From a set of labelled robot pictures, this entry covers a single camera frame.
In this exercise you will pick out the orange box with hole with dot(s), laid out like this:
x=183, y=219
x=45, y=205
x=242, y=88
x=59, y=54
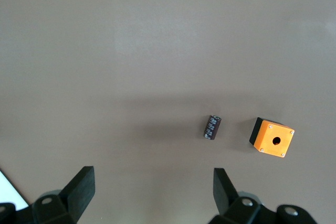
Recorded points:
x=273, y=140

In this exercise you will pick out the white drawer cabinet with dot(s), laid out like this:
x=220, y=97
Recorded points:
x=10, y=192

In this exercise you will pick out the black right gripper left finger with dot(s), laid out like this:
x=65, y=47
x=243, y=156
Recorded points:
x=78, y=192

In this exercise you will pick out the black cylindrical capacitor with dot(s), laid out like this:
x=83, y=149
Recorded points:
x=212, y=127

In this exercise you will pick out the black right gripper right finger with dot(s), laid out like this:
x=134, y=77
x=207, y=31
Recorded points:
x=225, y=195

